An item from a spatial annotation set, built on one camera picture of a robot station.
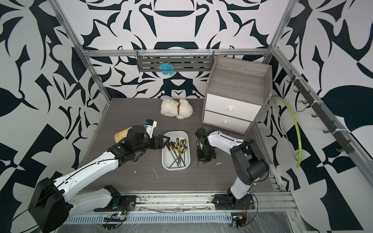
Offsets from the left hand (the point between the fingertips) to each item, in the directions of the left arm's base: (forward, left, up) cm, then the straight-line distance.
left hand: (165, 135), depth 79 cm
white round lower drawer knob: (+14, -37, -9) cm, 41 cm away
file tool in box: (-1, -1, -17) cm, 17 cm away
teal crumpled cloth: (+39, -1, +17) cm, 42 cm away
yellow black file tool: (+2, -19, -17) cm, 25 cm away
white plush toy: (+27, -9, -10) cm, 31 cm away
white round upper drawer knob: (+12, -37, +6) cm, 39 cm away
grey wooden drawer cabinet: (+19, -40, +14) cm, 46 cm away
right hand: (-7, -21, -17) cm, 28 cm away
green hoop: (-16, -60, +9) cm, 63 cm away
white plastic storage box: (-4, -5, -17) cm, 18 cm away
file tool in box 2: (+2, -6, -17) cm, 18 cm away
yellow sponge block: (+11, +30, -15) cm, 35 cm away
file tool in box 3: (-3, -8, -16) cm, 18 cm away
